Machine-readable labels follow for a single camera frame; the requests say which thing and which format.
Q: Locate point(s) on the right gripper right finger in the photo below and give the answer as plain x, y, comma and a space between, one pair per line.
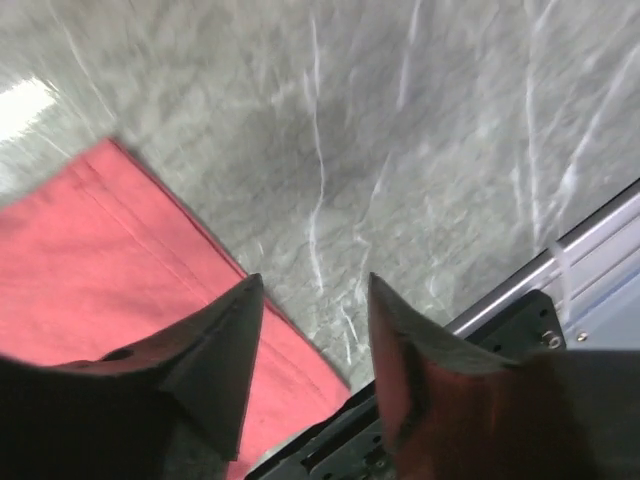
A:
452, 410

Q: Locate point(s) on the pink red t shirt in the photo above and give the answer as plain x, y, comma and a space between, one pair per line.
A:
103, 254

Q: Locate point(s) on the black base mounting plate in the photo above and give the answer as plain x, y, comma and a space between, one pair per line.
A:
348, 444

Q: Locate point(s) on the aluminium frame rail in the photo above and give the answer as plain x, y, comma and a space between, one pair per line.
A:
589, 269

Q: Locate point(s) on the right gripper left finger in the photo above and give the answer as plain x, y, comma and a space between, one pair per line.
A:
116, 417

